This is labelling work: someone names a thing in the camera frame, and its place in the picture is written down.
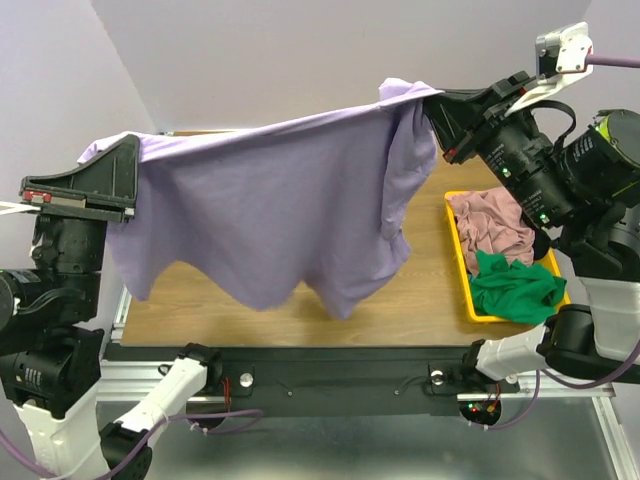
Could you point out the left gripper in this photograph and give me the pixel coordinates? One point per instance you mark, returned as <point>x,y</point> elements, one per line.
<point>110,180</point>

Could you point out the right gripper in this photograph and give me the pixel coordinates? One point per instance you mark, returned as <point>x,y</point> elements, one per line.
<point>480,128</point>

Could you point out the lavender t-shirt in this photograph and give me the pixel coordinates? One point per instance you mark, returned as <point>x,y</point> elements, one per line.
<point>318,200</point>

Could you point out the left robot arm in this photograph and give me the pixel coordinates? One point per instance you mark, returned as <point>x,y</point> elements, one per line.
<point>50,361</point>

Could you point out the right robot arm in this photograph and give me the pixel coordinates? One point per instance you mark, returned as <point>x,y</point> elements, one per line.
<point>586,186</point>

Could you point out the pink t-shirt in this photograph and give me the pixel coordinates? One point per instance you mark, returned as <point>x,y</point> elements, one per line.
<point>491,221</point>

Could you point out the black t-shirt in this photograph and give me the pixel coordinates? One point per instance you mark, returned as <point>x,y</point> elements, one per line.
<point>541,245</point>

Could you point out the yellow plastic tray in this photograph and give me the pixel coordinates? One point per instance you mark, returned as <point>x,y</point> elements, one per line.
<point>549,262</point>

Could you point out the green t-shirt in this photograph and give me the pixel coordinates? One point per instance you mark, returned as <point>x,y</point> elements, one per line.
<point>514,291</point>

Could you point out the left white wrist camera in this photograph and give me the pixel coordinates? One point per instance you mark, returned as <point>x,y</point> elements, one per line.
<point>9,208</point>

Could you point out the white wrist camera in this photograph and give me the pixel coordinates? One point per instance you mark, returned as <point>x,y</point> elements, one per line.
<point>9,208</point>
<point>561,62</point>

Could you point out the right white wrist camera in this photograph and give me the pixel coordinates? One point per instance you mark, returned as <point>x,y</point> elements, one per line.
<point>561,62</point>

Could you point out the aluminium frame rail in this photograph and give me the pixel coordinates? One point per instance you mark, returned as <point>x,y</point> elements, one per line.
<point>129,369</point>

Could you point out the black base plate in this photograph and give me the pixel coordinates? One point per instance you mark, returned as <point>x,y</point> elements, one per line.
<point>347,381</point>

